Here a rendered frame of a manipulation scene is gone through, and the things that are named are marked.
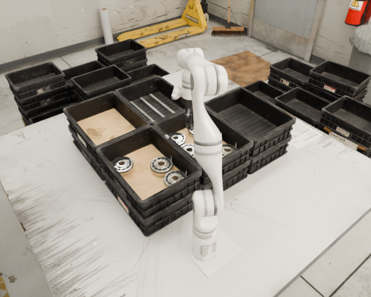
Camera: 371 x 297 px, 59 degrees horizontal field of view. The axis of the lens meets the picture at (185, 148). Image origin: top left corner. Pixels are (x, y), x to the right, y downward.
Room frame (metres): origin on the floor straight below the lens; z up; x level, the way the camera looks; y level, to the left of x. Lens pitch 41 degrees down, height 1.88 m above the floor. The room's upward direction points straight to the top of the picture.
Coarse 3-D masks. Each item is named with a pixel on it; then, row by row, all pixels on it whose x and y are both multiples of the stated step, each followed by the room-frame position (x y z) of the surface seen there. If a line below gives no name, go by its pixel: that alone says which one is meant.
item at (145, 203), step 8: (144, 128) 1.25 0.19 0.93; (152, 128) 1.26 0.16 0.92; (128, 136) 1.19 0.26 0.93; (104, 144) 1.14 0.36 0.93; (104, 160) 1.03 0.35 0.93; (192, 160) 1.03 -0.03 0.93; (112, 168) 0.98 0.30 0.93; (200, 168) 0.98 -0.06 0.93; (120, 176) 0.93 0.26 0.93; (192, 176) 0.93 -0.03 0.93; (128, 184) 0.89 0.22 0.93; (176, 184) 0.89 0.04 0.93; (184, 184) 0.91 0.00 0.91; (128, 192) 0.87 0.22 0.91; (160, 192) 0.85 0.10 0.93; (168, 192) 0.86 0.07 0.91; (136, 200) 0.82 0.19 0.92; (144, 200) 0.81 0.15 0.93; (152, 200) 0.82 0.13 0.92
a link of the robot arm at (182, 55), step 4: (188, 48) 1.21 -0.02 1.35; (192, 48) 1.21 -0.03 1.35; (180, 52) 1.18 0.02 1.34; (184, 52) 1.16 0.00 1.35; (188, 52) 1.18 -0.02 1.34; (192, 52) 1.18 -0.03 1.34; (180, 56) 1.17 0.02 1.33; (184, 56) 1.14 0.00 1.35; (188, 56) 1.12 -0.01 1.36; (180, 60) 1.16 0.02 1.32; (184, 60) 1.13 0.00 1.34; (180, 64) 1.16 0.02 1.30; (184, 64) 1.13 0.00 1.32; (184, 68) 1.14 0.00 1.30
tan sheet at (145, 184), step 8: (152, 144) 1.25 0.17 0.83; (136, 152) 1.20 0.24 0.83; (144, 152) 1.20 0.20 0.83; (152, 152) 1.19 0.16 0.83; (136, 160) 1.14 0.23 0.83; (144, 160) 1.14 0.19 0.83; (136, 168) 1.09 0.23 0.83; (144, 168) 1.08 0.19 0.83; (176, 168) 1.08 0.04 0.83; (128, 176) 1.03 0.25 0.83; (136, 176) 1.03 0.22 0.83; (144, 176) 1.03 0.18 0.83; (152, 176) 1.03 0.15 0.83; (136, 184) 0.98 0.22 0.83; (144, 184) 0.98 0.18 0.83; (152, 184) 0.98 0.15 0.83; (160, 184) 0.98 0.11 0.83; (136, 192) 0.94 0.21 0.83; (144, 192) 0.94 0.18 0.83; (152, 192) 0.94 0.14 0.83
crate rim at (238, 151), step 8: (184, 112) 1.39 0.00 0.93; (208, 112) 1.39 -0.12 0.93; (160, 128) 1.25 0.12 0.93; (232, 128) 1.25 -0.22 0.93; (176, 144) 1.13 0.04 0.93; (248, 144) 1.13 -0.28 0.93; (184, 152) 1.08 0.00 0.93; (232, 152) 1.08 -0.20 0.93; (240, 152) 1.09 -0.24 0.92; (224, 160) 1.03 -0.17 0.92
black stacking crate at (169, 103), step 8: (152, 80) 1.74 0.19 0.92; (160, 80) 1.74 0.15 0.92; (128, 88) 1.65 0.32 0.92; (136, 88) 1.68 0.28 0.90; (144, 88) 1.71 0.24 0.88; (152, 88) 1.74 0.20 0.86; (160, 88) 1.75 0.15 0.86; (168, 88) 1.68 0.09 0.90; (128, 96) 1.64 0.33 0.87; (136, 96) 1.67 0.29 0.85; (144, 96) 1.71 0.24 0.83; (160, 96) 1.71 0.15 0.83; (168, 96) 1.68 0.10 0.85; (136, 104) 1.62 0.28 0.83; (144, 104) 1.62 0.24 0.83; (152, 104) 1.62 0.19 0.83; (160, 104) 1.62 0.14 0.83; (168, 104) 1.62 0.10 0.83; (176, 104) 1.62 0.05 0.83; (152, 112) 1.54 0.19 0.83; (160, 112) 1.54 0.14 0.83; (168, 112) 1.54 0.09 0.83
